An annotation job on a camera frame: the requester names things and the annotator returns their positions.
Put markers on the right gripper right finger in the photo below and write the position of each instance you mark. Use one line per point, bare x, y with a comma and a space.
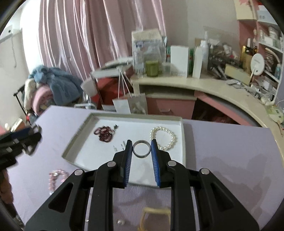
160, 161

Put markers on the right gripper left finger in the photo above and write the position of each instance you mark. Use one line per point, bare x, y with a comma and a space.
122, 167

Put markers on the person's left hand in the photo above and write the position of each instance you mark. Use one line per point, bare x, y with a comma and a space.
6, 188

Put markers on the pink rolled blanket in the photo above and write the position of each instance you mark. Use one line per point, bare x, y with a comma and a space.
41, 95

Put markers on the small silver earrings cluster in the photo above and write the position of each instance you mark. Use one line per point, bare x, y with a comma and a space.
120, 222

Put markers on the white paper shopping bag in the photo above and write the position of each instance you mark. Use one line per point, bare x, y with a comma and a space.
127, 102

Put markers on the curved cream desk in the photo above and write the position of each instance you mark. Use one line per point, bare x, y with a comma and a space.
237, 104

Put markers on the red storage box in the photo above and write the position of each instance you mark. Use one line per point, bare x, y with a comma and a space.
107, 91

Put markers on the blue fluffy blanket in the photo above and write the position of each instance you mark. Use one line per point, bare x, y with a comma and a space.
65, 87

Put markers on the green glass jar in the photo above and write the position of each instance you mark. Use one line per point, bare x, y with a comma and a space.
152, 68

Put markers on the tall narrow white box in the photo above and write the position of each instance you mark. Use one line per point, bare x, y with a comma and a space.
197, 62

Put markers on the large white box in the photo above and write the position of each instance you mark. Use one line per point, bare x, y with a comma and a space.
179, 60

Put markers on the plastic wrapped carton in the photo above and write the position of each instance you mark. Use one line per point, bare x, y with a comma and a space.
148, 46

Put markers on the white lotion bottle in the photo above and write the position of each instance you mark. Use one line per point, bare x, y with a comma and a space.
205, 52

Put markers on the pink curtain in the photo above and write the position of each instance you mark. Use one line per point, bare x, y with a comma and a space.
81, 36

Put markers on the round white mirror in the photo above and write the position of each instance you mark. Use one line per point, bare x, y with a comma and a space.
257, 65

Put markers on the white wall shelf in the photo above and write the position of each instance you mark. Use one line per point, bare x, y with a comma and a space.
259, 31

